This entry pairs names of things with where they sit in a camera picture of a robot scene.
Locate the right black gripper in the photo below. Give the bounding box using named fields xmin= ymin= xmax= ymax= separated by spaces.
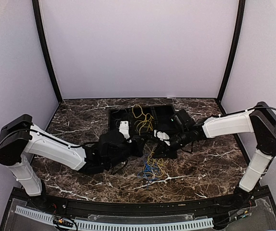
xmin=152 ymin=128 xmax=190 ymax=159

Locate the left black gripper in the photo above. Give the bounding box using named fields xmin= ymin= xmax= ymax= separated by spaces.
xmin=106 ymin=135 xmax=148 ymax=170

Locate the yellow cable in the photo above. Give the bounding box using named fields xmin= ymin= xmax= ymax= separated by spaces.
xmin=131 ymin=104 xmax=155 ymax=137
xmin=147 ymin=144 xmax=167 ymax=176

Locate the blue cable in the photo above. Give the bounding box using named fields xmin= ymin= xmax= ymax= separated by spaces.
xmin=138 ymin=158 xmax=165 ymax=191

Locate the black three-compartment bin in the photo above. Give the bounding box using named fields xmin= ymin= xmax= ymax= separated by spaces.
xmin=108 ymin=104 xmax=177 ymax=136

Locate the grey cable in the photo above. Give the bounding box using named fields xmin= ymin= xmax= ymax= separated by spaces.
xmin=113 ymin=109 xmax=129 ymax=128

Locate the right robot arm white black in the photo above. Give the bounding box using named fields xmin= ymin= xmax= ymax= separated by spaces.
xmin=152 ymin=102 xmax=276 ymax=209

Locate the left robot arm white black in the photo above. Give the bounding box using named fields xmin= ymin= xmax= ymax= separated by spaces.
xmin=0 ymin=114 xmax=146 ymax=210

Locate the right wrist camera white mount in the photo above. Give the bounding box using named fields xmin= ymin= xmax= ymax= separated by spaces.
xmin=154 ymin=130 xmax=171 ymax=146

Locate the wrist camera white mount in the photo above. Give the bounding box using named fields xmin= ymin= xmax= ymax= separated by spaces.
xmin=119 ymin=121 xmax=132 ymax=143
xmin=154 ymin=130 xmax=171 ymax=146

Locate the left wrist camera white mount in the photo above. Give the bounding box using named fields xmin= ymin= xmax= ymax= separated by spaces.
xmin=119 ymin=121 xmax=132 ymax=143

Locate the white slotted cable duct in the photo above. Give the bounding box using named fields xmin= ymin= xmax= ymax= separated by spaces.
xmin=15 ymin=206 xmax=213 ymax=231

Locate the black front rail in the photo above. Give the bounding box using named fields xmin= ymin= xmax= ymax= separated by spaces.
xmin=7 ymin=187 xmax=256 ymax=218

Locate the right black frame post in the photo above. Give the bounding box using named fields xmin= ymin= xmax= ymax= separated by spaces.
xmin=216 ymin=0 xmax=246 ymax=104

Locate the black frame post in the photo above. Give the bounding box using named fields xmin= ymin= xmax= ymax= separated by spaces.
xmin=216 ymin=0 xmax=246 ymax=104
xmin=32 ymin=0 xmax=63 ymax=104

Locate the left black frame post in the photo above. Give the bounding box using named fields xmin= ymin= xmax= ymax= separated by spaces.
xmin=32 ymin=0 xmax=63 ymax=104

